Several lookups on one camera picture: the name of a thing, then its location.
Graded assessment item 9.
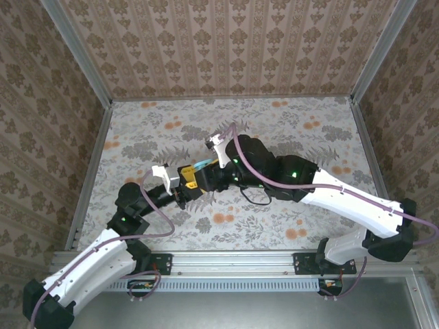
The grey slotted cable duct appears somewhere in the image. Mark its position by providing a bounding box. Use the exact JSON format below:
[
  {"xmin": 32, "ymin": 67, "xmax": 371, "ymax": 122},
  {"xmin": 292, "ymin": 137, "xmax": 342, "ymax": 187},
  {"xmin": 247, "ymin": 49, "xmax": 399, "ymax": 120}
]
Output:
[{"xmin": 102, "ymin": 278, "xmax": 322, "ymax": 293}]

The grey metal sheet panel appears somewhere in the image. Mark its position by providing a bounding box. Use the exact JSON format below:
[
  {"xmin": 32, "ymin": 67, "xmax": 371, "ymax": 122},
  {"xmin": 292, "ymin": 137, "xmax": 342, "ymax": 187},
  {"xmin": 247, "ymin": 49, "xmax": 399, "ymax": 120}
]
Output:
[{"xmin": 51, "ymin": 276, "xmax": 425, "ymax": 329}]

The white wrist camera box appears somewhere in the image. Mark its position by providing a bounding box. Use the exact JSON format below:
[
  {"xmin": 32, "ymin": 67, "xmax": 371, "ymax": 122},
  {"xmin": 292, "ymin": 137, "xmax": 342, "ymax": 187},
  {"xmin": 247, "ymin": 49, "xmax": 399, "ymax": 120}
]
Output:
[
  {"xmin": 151, "ymin": 162, "xmax": 182, "ymax": 192},
  {"xmin": 204, "ymin": 132, "xmax": 230, "ymax": 169}
]

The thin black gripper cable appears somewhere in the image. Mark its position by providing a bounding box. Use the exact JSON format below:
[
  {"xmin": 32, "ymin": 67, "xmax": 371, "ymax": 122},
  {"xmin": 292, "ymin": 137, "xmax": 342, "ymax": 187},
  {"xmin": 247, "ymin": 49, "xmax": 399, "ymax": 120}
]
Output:
[{"xmin": 239, "ymin": 186, "xmax": 272, "ymax": 206}]

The aluminium table side rail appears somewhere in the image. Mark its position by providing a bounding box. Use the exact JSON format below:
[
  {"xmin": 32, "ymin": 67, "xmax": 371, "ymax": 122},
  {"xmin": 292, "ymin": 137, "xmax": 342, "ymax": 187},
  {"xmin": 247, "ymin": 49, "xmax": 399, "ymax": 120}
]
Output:
[
  {"xmin": 64, "ymin": 101, "xmax": 115, "ymax": 251},
  {"xmin": 348, "ymin": 98, "xmax": 406, "ymax": 249}
]

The floral patterned table cover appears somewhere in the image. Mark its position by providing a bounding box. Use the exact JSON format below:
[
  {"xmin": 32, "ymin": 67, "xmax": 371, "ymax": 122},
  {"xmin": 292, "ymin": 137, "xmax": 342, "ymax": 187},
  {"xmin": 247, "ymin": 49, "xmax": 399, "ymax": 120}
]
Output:
[{"xmin": 78, "ymin": 97, "xmax": 399, "ymax": 252}]

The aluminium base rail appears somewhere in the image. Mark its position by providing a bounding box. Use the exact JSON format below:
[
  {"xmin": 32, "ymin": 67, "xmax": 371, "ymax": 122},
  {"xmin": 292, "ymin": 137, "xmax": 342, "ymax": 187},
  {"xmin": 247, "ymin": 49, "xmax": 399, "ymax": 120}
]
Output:
[{"xmin": 51, "ymin": 249, "xmax": 421, "ymax": 276}]

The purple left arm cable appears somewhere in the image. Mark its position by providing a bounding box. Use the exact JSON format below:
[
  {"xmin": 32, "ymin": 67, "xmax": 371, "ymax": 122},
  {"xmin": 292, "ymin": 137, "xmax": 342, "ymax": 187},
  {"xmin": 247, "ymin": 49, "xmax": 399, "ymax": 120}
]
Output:
[{"xmin": 29, "ymin": 169, "xmax": 177, "ymax": 329}]

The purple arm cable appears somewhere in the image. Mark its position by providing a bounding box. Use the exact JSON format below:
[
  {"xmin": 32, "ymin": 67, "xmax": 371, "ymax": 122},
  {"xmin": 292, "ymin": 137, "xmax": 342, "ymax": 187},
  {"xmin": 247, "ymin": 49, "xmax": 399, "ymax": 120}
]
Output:
[
  {"xmin": 29, "ymin": 169, "xmax": 177, "ymax": 329},
  {"xmin": 218, "ymin": 122, "xmax": 439, "ymax": 303}
]

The aluminium frame post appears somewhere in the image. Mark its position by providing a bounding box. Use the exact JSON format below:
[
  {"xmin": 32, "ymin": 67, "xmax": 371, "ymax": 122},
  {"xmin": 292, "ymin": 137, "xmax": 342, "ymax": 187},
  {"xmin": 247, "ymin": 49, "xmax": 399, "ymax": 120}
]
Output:
[
  {"xmin": 39, "ymin": 0, "xmax": 114, "ymax": 108},
  {"xmin": 349, "ymin": 0, "xmax": 418, "ymax": 104}
]

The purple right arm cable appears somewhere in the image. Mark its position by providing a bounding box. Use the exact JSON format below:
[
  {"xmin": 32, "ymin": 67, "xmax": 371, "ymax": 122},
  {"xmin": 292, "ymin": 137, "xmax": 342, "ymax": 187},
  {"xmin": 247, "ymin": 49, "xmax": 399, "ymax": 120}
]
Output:
[{"xmin": 218, "ymin": 122, "xmax": 439, "ymax": 303}]

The black connector board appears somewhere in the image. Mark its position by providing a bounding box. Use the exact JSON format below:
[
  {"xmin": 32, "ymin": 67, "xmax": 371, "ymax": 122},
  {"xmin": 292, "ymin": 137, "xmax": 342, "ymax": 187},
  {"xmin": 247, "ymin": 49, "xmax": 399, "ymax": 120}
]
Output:
[
  {"xmin": 318, "ymin": 278, "xmax": 344, "ymax": 297},
  {"xmin": 127, "ymin": 278, "xmax": 156, "ymax": 299}
]

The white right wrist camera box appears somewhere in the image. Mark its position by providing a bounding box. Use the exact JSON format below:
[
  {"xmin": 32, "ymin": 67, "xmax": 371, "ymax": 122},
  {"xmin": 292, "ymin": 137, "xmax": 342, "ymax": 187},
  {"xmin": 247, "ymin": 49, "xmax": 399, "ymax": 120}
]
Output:
[{"xmin": 204, "ymin": 132, "xmax": 230, "ymax": 169}]

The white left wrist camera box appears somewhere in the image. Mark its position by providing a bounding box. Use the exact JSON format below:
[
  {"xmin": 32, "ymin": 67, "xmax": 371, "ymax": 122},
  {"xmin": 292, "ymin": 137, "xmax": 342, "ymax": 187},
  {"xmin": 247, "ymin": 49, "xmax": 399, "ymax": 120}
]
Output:
[{"xmin": 151, "ymin": 162, "xmax": 182, "ymax": 192}]

